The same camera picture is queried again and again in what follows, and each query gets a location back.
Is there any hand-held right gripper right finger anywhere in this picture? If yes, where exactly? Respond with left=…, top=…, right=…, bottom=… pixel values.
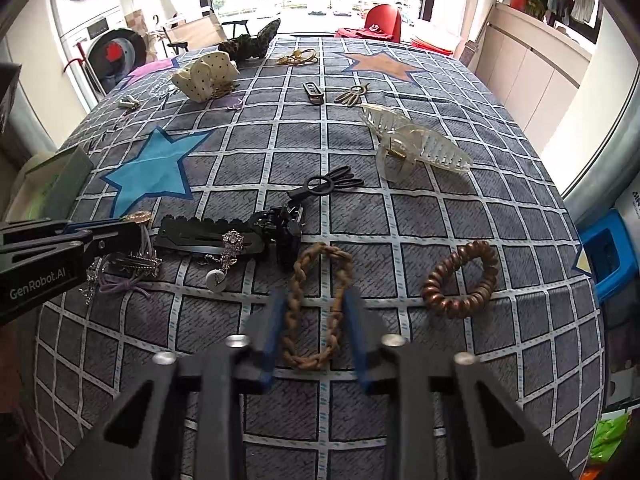
left=342, top=287, right=576, bottom=480

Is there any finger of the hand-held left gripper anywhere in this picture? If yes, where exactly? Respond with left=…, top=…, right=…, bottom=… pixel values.
left=92, top=222, right=146, bottom=266
left=62, top=216, right=127, bottom=234

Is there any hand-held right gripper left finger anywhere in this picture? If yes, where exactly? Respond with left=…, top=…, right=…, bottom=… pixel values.
left=55, top=287, right=288, bottom=480

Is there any purple hair tie with flower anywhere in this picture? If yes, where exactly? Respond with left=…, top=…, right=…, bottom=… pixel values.
left=97, top=210, right=161, bottom=298

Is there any grey tray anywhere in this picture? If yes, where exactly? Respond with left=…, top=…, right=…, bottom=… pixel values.
left=22, top=147, right=96, bottom=223

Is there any small silver rhinestone clip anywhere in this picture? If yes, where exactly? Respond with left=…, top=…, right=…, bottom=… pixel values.
left=80, top=262, right=108, bottom=306

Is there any brown braided hair tie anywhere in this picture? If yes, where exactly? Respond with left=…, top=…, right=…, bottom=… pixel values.
left=282, top=242, right=355, bottom=372

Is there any black claw clip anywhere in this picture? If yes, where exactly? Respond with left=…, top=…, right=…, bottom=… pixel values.
left=249, top=202, right=306, bottom=271

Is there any black scalloped hair clip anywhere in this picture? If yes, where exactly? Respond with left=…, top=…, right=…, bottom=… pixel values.
left=152, top=215, right=266, bottom=261

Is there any silver rhinestone brooch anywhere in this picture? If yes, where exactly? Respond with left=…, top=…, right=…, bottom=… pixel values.
left=197, top=230, right=246, bottom=273

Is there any black bunny-shaped hair clip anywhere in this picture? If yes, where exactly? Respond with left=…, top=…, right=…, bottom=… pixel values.
left=287, top=166, right=366, bottom=200

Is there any grey grid blanket with stars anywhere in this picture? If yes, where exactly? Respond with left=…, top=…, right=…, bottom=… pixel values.
left=30, top=35, right=606, bottom=480

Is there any white washing machine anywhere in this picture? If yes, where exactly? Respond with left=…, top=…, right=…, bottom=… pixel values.
left=60, top=7, right=156, bottom=106

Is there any large clear claw clip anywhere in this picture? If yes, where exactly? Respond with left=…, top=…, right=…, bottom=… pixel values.
left=376, top=124, right=473, bottom=181

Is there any beige folding chair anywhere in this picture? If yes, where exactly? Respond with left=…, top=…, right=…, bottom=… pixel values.
left=160, top=12, right=251, bottom=53

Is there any dark patterned scrunchie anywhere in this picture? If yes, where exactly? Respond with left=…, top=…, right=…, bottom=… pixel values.
left=217, top=17, right=282, bottom=63

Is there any bronze hand-shaped hair clip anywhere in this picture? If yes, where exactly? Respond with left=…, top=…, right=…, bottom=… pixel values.
left=334, top=82, right=371, bottom=107

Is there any blue plastic stool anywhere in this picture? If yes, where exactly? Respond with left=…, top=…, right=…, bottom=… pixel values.
left=575, top=210, right=640, bottom=301

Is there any green plastic bag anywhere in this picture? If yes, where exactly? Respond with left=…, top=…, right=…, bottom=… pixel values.
left=590, top=412, right=631, bottom=466

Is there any white cardboard box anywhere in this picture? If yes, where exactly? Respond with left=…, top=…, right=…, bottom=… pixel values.
left=612, top=172, right=640, bottom=241

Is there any red storage box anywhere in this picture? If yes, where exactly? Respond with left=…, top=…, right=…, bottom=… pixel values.
left=410, top=35, right=456, bottom=56

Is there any red cloth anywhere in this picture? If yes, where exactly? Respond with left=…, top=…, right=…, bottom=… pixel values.
left=334, top=27, right=396, bottom=43

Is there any beige cabinet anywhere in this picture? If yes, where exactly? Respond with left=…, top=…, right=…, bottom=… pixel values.
left=470, top=2, right=596, bottom=126

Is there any red chair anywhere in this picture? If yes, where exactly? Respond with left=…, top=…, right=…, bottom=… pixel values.
left=362, top=4, right=403, bottom=43

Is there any gold rope hair tie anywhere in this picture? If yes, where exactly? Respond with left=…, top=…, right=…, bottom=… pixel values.
left=276, top=49, right=320, bottom=66

